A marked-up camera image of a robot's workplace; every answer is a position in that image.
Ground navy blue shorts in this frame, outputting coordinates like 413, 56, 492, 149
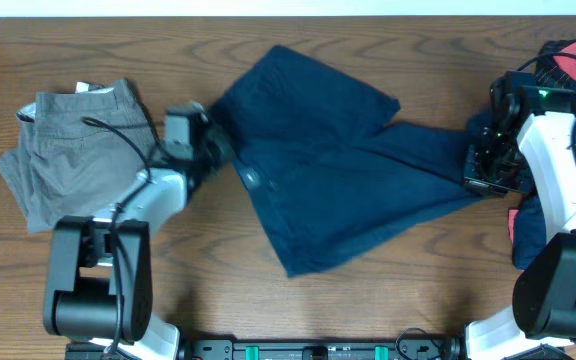
209, 46, 477, 277

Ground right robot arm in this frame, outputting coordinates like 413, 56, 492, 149
464, 79, 576, 359

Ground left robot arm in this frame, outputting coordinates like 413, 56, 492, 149
42, 114, 234, 359

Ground navy garment in pile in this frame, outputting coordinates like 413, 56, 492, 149
509, 178, 546, 270

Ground dark plaid garment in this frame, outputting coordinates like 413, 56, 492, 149
535, 39, 576, 89

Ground grey folded shorts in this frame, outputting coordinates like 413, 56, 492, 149
0, 79, 156, 233

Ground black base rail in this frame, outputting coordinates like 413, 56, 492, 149
65, 327, 567, 360

